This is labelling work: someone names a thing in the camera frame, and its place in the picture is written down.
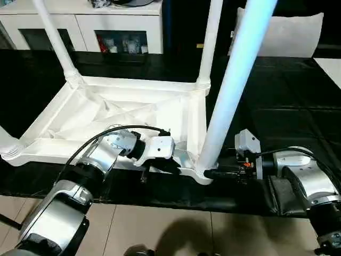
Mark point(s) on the white plastic table top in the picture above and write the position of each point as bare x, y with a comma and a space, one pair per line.
133, 90

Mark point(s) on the white plastic table leg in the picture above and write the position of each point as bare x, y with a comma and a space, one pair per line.
10, 146
210, 40
53, 34
239, 66

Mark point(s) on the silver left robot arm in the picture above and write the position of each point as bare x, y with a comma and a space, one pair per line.
66, 213

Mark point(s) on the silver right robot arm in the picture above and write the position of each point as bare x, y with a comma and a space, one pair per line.
314, 181

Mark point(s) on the black mat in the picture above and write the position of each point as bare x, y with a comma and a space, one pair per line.
293, 106

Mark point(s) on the small beige label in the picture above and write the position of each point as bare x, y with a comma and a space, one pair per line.
199, 46

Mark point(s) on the white board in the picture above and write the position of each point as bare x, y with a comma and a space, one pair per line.
330, 69

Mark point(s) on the dark blue cabinet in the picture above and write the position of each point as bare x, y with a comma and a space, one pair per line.
183, 26

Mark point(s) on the grey cushion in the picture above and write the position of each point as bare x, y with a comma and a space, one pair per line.
290, 34

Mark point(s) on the white cabinet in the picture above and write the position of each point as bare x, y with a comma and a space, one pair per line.
120, 21

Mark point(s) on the black stand leg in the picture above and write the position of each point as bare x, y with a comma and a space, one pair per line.
10, 221

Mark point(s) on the dark grey bag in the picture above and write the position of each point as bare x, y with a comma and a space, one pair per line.
133, 2

